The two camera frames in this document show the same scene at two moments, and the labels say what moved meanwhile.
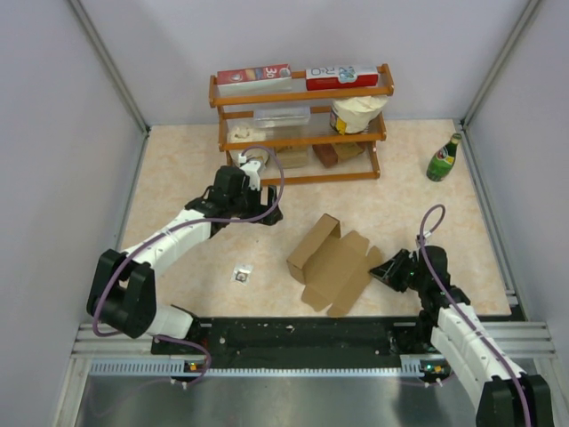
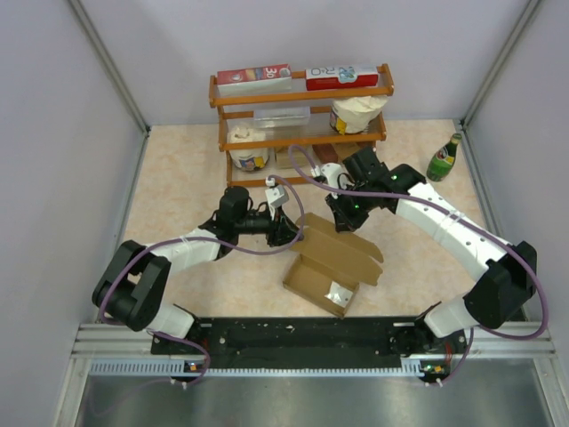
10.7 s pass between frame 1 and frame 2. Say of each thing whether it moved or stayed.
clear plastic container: stayed
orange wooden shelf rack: stayed
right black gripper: moved
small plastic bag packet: moved
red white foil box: stayed
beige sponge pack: stayed
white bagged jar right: stayed
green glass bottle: stayed
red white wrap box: stayed
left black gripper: moved
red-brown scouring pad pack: stayed
